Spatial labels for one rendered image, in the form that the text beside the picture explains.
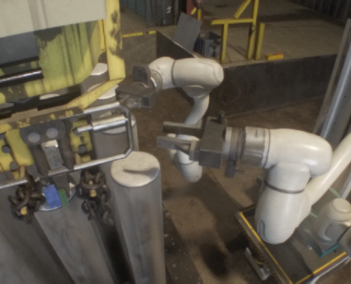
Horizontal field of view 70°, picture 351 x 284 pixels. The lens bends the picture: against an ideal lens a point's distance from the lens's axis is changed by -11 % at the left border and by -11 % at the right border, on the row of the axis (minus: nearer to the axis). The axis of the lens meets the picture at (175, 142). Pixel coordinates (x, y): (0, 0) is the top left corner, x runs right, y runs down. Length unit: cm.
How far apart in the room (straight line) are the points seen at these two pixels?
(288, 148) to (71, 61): 48
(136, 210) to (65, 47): 59
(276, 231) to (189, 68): 59
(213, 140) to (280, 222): 25
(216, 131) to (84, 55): 33
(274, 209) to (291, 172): 10
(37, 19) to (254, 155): 49
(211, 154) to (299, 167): 19
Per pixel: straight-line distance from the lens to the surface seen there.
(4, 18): 50
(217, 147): 60
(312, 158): 63
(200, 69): 96
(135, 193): 89
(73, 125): 71
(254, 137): 62
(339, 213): 151
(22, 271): 124
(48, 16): 49
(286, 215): 68
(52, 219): 91
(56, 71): 60
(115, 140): 110
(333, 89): 154
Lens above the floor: 197
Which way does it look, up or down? 38 degrees down
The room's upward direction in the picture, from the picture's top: straight up
